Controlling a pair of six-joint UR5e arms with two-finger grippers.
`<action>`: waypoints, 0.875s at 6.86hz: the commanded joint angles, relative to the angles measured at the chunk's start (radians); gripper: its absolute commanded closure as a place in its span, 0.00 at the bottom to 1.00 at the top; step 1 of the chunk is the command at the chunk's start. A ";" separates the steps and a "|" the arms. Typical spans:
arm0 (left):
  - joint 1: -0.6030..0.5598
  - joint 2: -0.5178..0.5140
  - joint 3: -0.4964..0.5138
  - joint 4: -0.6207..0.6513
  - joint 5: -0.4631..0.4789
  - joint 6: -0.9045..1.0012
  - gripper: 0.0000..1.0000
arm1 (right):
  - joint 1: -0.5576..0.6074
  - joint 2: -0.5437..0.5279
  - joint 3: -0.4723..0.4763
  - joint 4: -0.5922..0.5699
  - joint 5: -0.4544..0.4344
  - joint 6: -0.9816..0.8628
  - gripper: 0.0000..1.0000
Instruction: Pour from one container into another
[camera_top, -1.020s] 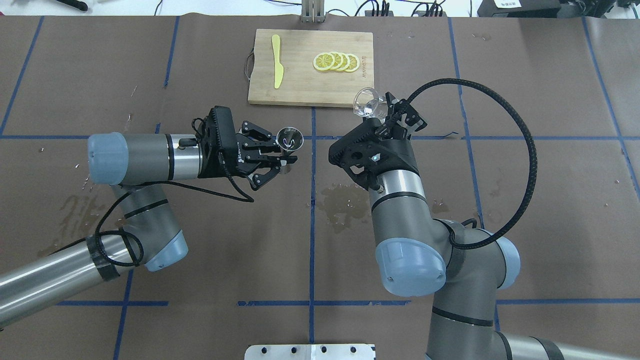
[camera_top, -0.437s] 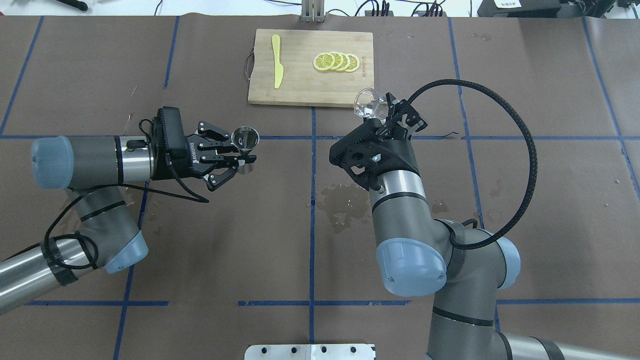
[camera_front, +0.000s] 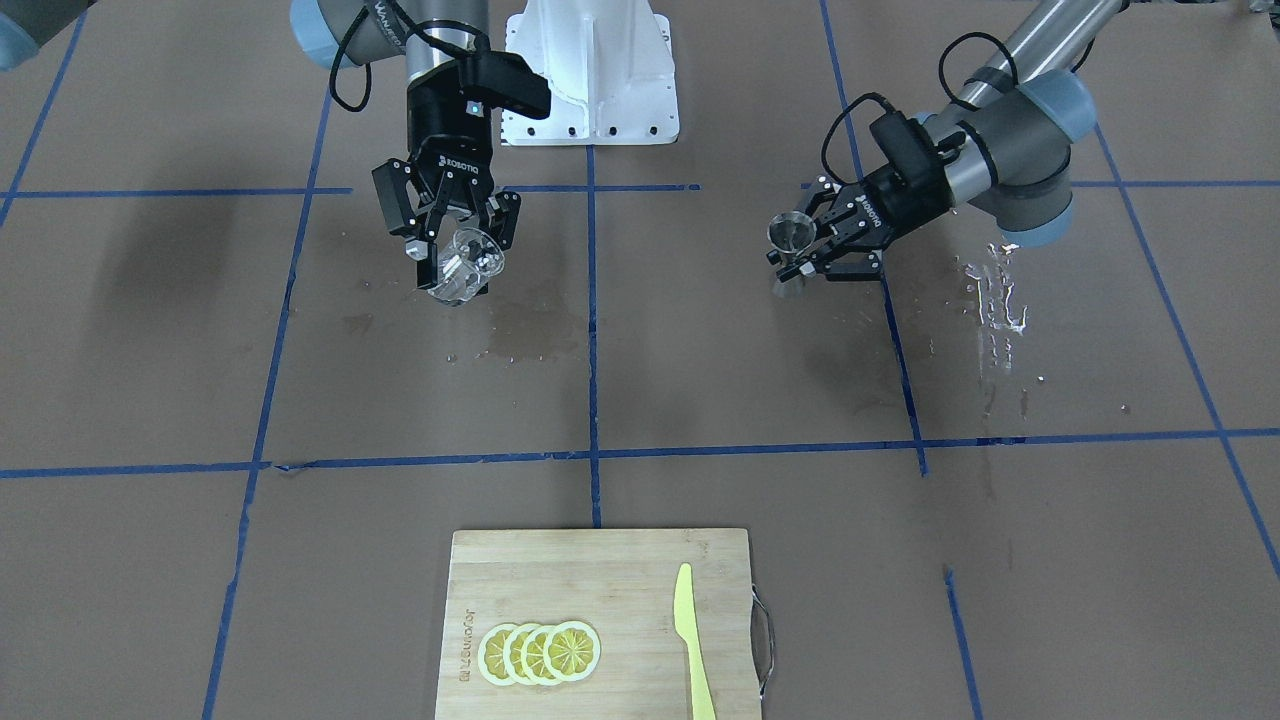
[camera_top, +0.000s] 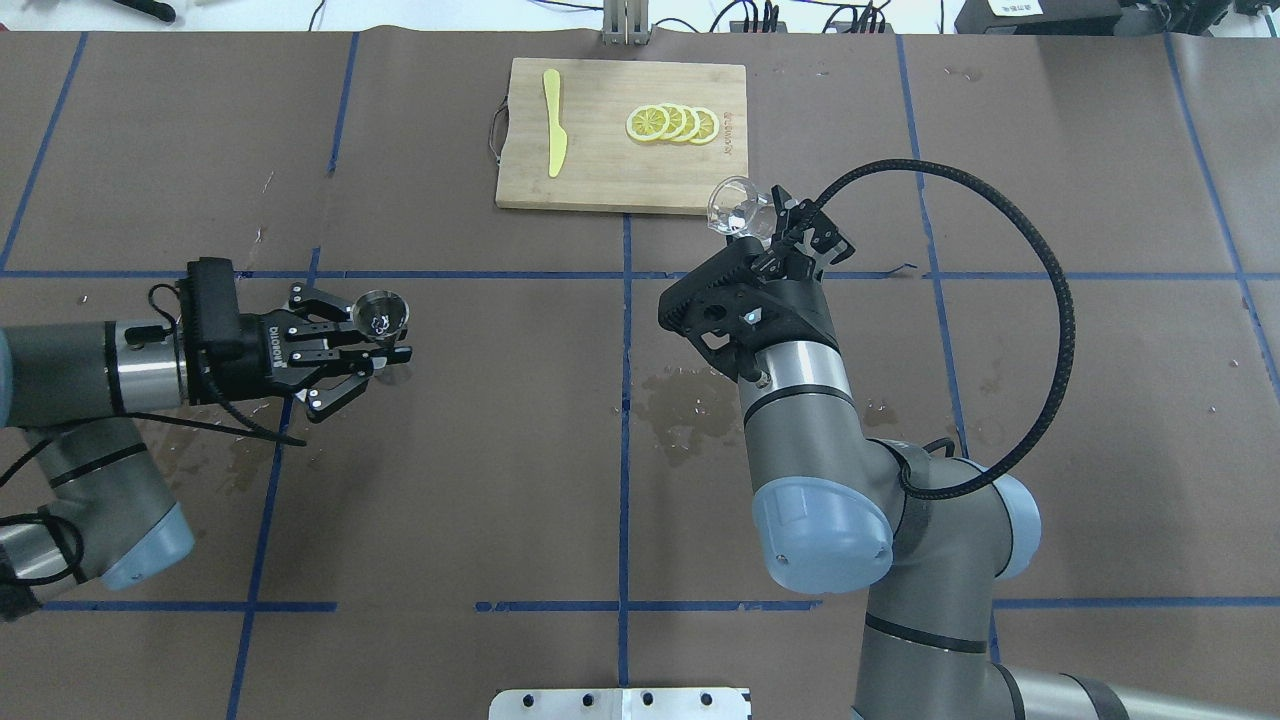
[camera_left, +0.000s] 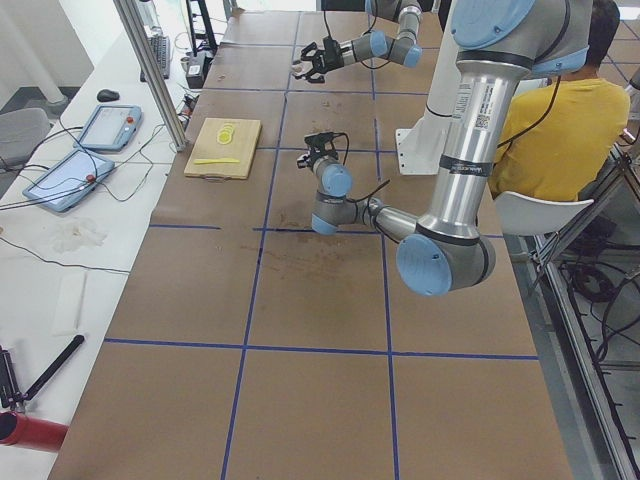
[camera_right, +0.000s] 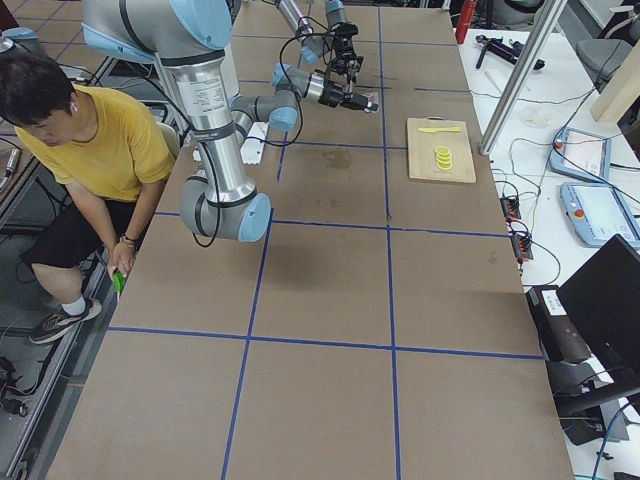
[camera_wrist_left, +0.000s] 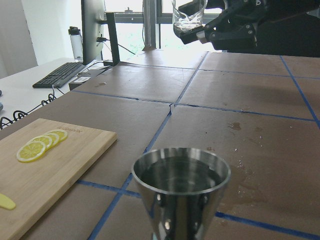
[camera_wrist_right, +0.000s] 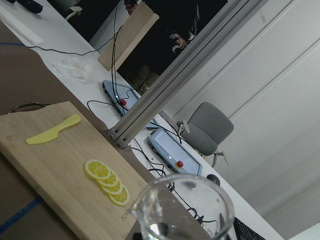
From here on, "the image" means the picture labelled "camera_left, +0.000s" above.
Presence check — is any near teach pendant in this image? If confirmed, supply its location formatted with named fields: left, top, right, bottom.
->
left=23, top=148, right=115, bottom=213

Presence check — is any aluminium frame post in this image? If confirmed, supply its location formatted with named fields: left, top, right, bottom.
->
left=113, top=0, right=187, bottom=152

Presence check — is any small glass beaker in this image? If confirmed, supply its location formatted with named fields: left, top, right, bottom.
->
left=291, top=60, right=306, bottom=80

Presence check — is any far teach pendant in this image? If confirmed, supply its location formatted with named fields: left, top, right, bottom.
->
left=75, top=104, right=142, bottom=153

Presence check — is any white chair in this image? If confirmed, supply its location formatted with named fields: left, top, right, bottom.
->
left=494, top=191, right=594, bottom=236

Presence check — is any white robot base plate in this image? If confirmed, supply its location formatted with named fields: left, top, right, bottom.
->
left=395, top=129, right=447, bottom=175

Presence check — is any bamboo cutting board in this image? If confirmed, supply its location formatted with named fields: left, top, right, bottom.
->
left=184, top=118, right=261, bottom=179

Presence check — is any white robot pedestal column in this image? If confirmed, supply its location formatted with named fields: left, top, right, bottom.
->
left=423, top=1, right=460, bottom=136

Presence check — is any black handled tool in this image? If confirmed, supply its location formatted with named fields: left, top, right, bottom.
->
left=22, top=334, right=85, bottom=401

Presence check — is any red cylinder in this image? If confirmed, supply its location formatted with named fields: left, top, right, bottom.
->
left=1, top=411, right=68, bottom=452

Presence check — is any yellow plastic knife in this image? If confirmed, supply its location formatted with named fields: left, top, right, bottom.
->
left=193, top=157, right=241, bottom=165

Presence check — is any person in yellow shirt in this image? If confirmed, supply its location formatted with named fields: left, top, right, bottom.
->
left=488, top=1, right=630, bottom=202

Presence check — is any teach pendant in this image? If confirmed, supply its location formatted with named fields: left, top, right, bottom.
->
left=75, top=104, right=142, bottom=153
left=23, top=148, right=115, bottom=213

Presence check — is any black keyboard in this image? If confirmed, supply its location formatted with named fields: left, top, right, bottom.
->
left=147, top=35, right=171, bottom=79

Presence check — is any black computer mouse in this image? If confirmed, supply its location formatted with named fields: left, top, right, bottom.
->
left=96, top=89, right=120, bottom=103

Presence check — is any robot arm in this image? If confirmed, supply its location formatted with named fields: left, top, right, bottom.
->
left=292, top=1, right=451, bottom=84
left=297, top=1, right=592, bottom=296

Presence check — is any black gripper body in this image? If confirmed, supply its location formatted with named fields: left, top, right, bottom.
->
left=297, top=132, right=336, bottom=169
left=298, top=37, right=344, bottom=83

